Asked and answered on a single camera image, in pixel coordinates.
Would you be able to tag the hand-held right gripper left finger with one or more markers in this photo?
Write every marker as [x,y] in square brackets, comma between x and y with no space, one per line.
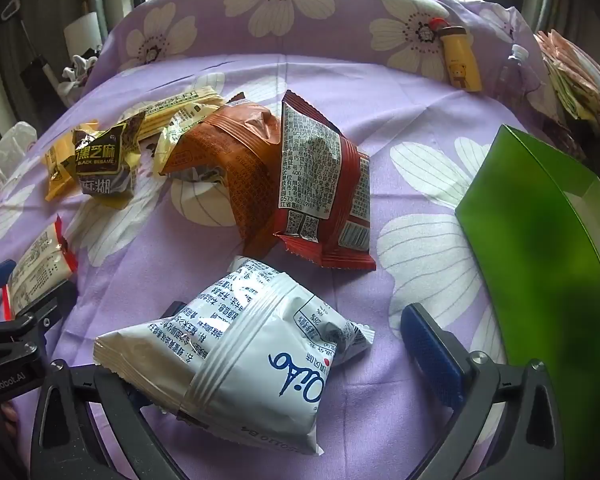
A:
[107,392]

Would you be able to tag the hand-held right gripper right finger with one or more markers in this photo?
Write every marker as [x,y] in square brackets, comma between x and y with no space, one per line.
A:
[432,347]

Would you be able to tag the small beige snack packet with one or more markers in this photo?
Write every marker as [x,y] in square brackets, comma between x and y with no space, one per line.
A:
[37,260]

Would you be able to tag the white snack packet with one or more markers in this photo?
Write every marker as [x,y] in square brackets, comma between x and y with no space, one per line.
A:
[240,355]

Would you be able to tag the green cardboard box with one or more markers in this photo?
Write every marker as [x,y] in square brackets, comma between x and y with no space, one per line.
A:
[540,240]

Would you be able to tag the red snack packet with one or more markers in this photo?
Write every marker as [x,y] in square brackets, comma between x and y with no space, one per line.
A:
[320,180]

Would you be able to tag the orange snack packet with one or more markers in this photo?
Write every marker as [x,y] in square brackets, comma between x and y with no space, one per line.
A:
[230,155]

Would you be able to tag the yellow-orange snack packet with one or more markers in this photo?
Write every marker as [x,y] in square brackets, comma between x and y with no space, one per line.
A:
[57,170]

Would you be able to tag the white plastic bag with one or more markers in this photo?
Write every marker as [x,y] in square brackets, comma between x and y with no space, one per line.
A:
[10,150]

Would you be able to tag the black sesame snack packet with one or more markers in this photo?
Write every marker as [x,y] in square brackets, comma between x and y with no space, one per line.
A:
[105,160]

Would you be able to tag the black and white cloth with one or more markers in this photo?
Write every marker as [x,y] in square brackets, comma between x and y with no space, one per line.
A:
[75,77]

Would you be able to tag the purple floral bedsheet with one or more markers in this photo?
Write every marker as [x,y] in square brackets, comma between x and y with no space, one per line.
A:
[420,125]

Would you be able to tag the pale yellow snack packet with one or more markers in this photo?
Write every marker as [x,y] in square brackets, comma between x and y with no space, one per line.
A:
[180,127]

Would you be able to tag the cream cracker packet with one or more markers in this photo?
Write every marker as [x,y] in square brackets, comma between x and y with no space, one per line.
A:
[175,105]

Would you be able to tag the white lampshade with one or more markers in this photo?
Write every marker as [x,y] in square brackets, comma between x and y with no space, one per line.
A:
[82,35]

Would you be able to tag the white carabiner hook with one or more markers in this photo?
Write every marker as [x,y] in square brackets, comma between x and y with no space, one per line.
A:
[11,10]

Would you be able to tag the clear plastic water bottle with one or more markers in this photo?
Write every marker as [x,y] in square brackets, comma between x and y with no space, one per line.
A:
[517,72]

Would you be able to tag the yellow bear-print bottle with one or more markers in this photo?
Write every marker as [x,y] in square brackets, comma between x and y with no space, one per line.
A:
[460,57]

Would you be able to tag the stack of pastel packets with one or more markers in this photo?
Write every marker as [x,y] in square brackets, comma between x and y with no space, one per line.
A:
[580,80]

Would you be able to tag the purple floral pillow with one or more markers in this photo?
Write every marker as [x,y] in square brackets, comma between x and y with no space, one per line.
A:
[340,15]

